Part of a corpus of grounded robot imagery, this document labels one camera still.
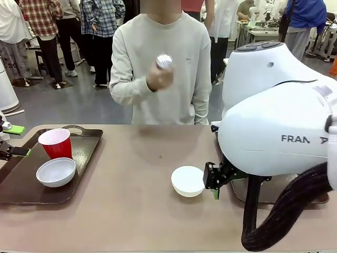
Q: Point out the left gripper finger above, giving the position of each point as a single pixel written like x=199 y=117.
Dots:
x=14 y=129
x=18 y=151

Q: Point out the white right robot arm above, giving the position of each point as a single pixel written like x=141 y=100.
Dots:
x=263 y=131

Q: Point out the person's left forearm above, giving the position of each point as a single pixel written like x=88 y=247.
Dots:
x=202 y=105

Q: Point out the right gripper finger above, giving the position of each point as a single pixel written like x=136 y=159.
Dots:
x=207 y=175
x=215 y=191

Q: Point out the grey lab workbench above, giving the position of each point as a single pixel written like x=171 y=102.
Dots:
x=263 y=33

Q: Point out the person in blue jacket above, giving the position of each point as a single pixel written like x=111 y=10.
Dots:
x=302 y=21

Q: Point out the person in grey hoodie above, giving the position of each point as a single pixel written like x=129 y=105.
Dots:
x=67 y=34

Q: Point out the brown plastic tray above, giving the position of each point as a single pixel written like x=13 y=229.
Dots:
x=84 y=163
x=238 y=192

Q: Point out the black Pepsi can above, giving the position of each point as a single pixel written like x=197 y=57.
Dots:
x=164 y=61

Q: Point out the person in white shirt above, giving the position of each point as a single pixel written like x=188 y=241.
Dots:
x=11 y=26

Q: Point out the white pipe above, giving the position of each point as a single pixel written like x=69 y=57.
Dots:
x=15 y=111

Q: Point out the orange object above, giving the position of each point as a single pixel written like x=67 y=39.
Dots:
x=333 y=69

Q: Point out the person in red top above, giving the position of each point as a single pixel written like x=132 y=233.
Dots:
x=192 y=5

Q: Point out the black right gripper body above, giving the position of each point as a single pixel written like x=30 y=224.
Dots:
x=231 y=172

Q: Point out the person in beige sweater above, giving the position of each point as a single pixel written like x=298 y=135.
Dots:
x=147 y=39

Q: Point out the person in olive shirt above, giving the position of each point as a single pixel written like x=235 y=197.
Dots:
x=243 y=8

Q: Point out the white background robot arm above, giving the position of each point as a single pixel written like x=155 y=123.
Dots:
x=252 y=13

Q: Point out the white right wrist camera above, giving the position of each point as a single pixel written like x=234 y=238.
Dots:
x=215 y=125

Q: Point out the red plastic cup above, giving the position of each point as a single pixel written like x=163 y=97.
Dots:
x=59 y=147

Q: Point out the white frame workbench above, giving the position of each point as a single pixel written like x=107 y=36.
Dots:
x=326 y=39

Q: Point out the person's right forearm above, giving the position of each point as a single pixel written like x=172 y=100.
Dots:
x=129 y=93

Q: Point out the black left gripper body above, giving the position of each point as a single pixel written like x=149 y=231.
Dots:
x=1 y=124

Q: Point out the person's right hand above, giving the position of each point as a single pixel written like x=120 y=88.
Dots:
x=161 y=80

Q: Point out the person in blue plaid shirt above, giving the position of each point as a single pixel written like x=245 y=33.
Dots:
x=104 y=23

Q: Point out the person in white coat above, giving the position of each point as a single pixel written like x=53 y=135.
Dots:
x=219 y=23

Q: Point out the black stool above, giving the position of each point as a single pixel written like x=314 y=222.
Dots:
x=42 y=60

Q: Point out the white plastic bowl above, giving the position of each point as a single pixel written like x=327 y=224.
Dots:
x=55 y=174
x=187 y=182

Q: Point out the person in red plaid shirt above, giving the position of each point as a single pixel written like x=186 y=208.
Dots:
x=44 y=23

